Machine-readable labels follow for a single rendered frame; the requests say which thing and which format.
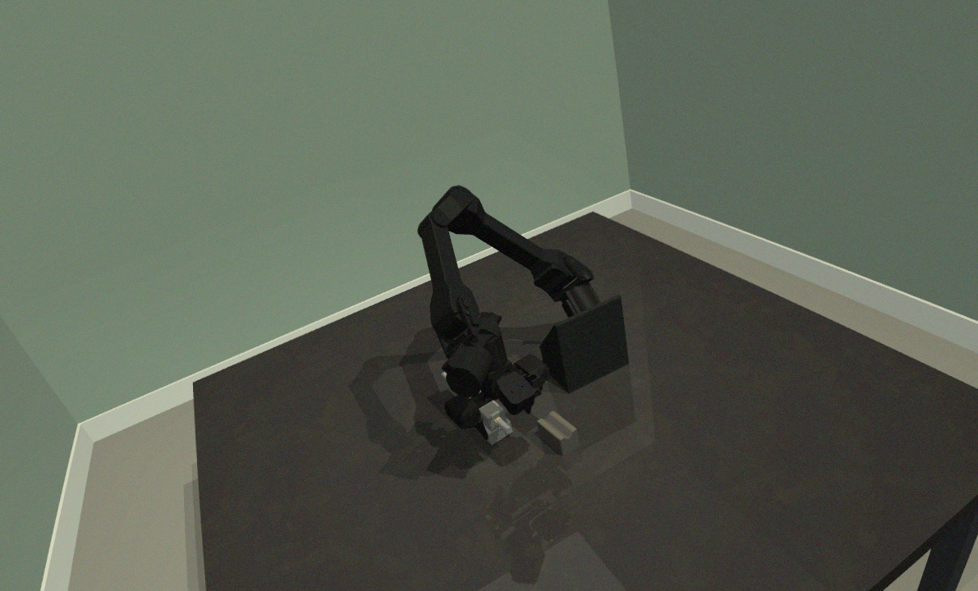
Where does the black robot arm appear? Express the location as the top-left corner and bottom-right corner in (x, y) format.
(417, 186), (600, 415)

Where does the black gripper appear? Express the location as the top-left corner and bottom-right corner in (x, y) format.
(444, 354), (550, 440)

